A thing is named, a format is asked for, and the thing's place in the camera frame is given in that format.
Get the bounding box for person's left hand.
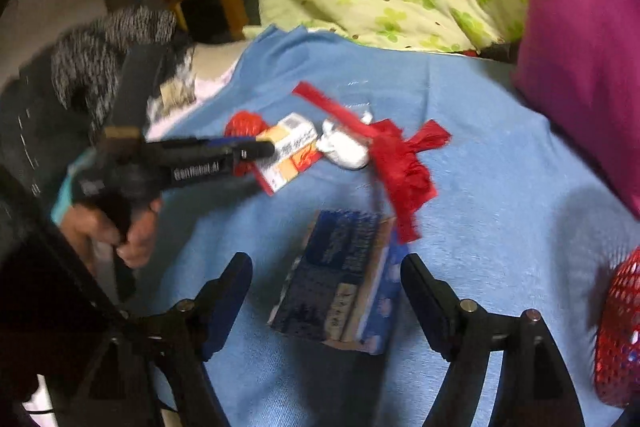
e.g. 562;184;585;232
60;198;163;275

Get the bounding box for beige patterned fabric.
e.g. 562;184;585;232
146;77;196;124

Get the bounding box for orange white cardboard box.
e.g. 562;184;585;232
253;113;322;195

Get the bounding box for red plastic bag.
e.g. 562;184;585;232
222;109;274;178

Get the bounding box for blue fleece blanket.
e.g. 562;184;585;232
132;28;639;426

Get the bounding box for magenta pillow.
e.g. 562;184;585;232
515;0;639;212

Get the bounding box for red ribbon plastic strip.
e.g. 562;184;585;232
293;81;451;244

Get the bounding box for pale pink bed sheet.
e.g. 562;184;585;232
144;60;239;141

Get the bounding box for black white speckled garment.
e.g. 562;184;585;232
1;5;193;211

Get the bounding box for blue printed package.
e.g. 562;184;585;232
268;210;408;355

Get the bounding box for red plastic mesh basket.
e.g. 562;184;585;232
594;248;640;407

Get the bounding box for white wrapper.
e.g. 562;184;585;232
316;118;370;171

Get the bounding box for teal cloth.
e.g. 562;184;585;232
50;148;96;227

